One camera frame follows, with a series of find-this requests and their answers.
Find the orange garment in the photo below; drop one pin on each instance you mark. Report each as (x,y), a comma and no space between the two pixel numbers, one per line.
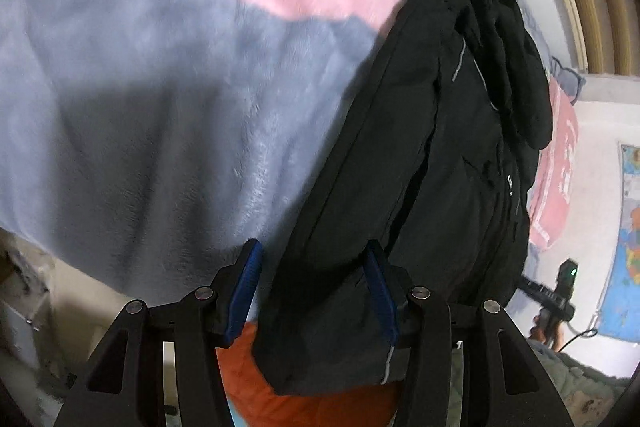
(300,392)

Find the black hooded jacket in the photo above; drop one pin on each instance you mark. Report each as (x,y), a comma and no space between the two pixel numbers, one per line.
(425,157)

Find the pink pillow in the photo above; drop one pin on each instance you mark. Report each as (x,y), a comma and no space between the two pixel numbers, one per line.
(557,167)

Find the colourful wall map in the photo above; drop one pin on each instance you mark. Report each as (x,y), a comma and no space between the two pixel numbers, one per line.
(625,257)

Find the grey-green fleece cloth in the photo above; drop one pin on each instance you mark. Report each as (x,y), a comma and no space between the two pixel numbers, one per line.
(580,382)

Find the person's right hand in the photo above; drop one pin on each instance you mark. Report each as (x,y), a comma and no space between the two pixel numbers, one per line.
(546,332)

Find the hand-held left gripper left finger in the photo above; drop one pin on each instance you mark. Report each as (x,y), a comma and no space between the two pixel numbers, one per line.
(245,292)

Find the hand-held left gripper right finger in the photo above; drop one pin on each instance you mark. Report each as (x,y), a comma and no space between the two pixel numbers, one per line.
(381,302)

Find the grey pink floral blanket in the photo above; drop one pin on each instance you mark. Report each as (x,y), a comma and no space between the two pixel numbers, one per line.
(125,82)

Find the white bed frame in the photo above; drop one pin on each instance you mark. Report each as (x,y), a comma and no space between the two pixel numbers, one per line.
(20,332)

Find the grey pillow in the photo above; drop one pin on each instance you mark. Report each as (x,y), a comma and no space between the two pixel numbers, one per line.
(570,79)

